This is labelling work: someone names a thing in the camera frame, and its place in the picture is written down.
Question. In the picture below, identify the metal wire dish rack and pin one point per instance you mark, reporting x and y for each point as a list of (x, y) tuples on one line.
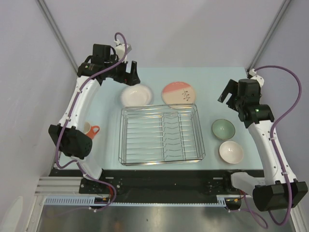
[(160, 134)]

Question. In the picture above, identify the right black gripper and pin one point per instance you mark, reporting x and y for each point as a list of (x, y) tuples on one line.
[(232, 88)]

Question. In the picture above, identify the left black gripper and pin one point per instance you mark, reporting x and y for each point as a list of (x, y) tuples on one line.
[(130, 79)]

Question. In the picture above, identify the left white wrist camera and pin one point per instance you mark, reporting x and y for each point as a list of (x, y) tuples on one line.
[(120, 49)]

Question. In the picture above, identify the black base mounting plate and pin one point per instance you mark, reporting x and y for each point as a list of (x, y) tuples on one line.
[(162, 186)]

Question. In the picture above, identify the orange mug with handle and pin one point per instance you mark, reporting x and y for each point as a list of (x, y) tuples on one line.
[(90, 131)]

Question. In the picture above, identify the aluminium frame rail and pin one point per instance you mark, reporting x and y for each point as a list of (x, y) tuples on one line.
[(67, 186)]

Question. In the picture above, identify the pink cream floral plate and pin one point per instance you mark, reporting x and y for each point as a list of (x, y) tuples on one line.
[(178, 94)]

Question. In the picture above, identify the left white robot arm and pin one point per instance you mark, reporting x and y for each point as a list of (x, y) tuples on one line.
[(68, 135)]

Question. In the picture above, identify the green ceramic bowl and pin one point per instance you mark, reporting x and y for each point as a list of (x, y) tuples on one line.
[(223, 129)]

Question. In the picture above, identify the white scalloped plate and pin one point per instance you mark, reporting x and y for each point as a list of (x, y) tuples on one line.
[(137, 95)]

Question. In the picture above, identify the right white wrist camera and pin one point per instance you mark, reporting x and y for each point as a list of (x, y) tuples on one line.
[(252, 74)]

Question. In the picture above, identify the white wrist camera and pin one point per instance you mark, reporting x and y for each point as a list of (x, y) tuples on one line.
[(252, 74), (120, 49)]

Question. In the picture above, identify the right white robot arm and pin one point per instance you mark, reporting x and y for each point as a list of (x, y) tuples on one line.
[(281, 189)]

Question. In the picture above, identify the white orange ceramic bowl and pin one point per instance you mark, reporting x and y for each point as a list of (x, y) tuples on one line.
[(231, 152)]

